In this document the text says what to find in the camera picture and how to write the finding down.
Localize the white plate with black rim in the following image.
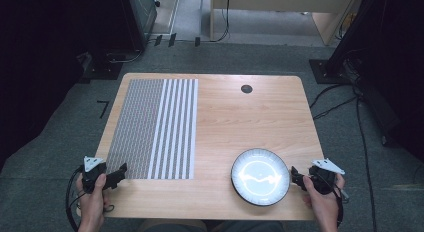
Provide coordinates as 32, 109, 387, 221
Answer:
230, 147, 292, 207

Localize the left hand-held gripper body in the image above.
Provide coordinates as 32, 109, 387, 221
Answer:
81, 155, 108, 195

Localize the light wooden desk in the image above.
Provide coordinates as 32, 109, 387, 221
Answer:
209, 0, 365, 47

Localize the dark curtain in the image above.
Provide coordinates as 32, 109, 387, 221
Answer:
328, 0, 424, 163
0, 0, 136, 171

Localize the long black floor cable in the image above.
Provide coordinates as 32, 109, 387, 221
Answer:
353, 91, 379, 232

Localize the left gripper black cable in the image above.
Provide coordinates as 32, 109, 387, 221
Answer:
65, 164, 85, 232

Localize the wooden table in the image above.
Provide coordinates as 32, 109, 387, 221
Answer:
94, 72, 325, 222

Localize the dark equipment cabinet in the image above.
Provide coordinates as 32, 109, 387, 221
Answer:
127, 0, 158, 52

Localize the person's right hand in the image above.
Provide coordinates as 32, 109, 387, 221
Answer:
301, 173, 346, 224

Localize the black hanging cable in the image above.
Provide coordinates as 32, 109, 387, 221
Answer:
210, 0, 232, 44

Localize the black angled tape mark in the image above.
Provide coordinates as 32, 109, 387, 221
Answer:
96, 99, 111, 120

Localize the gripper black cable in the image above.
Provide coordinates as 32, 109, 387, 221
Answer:
65, 164, 85, 232
334, 182, 350, 228

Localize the person's left hand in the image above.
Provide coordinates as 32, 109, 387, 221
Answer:
75, 173, 112, 223

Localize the black stand base plate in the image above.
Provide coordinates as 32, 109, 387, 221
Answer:
78, 51, 125, 84
308, 58, 352, 86

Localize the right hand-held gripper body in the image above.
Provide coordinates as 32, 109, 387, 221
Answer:
307, 158, 346, 196

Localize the grey striped placemat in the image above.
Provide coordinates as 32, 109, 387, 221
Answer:
105, 78, 200, 181

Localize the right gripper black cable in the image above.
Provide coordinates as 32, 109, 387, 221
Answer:
334, 182, 350, 228

